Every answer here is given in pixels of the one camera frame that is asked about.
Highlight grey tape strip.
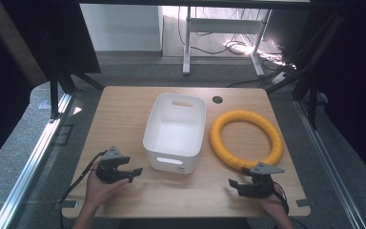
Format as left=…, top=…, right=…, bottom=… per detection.
left=295, top=198, right=316, bottom=208
left=52, top=199, right=78, bottom=210

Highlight person's right hand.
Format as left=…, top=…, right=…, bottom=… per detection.
left=258, top=186, right=289, bottom=221

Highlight black tripod stand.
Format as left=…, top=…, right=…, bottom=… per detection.
left=265, top=12, right=347, bottom=132
left=46, top=63, right=105, bottom=121

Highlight white power strip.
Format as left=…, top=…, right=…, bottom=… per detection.
left=270, top=72, right=291, bottom=86

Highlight yellow foam ring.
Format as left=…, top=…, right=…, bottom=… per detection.
left=209, top=109, right=285, bottom=172

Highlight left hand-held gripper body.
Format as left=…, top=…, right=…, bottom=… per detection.
left=94, top=145, right=124, bottom=185

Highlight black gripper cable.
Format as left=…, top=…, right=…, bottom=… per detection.
left=56, top=150, right=109, bottom=229
left=272, top=180, right=291, bottom=229

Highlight white desk frame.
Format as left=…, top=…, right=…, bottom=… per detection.
left=182, top=6, right=273, bottom=78

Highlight white plastic basket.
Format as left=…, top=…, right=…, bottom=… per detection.
left=142, top=92, right=207, bottom=176

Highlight black floor cables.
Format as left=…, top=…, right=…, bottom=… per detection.
left=176, top=6, right=299, bottom=89

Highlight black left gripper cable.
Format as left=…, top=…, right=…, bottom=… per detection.
left=56, top=150, right=109, bottom=229

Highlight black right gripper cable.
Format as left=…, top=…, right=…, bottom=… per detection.
left=272, top=180, right=291, bottom=229

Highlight person's left hand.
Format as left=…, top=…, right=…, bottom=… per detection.
left=83, top=159, right=132, bottom=212

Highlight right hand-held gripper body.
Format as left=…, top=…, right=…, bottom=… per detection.
left=249, top=161, right=286, bottom=199

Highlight aluminium rail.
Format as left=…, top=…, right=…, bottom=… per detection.
left=294, top=98, right=366, bottom=229
left=0, top=93, right=73, bottom=229

